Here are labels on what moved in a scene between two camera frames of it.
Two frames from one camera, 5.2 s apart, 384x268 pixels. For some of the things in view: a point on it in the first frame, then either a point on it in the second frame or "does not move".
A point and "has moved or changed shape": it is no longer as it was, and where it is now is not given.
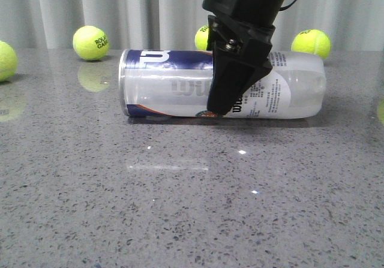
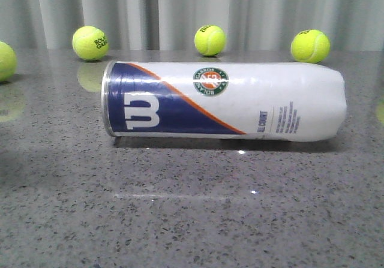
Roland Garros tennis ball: (91, 42) does not move
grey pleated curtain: (45, 15) does not move
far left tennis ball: (8, 62) does not move
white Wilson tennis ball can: (176, 83) has moved or changed shape
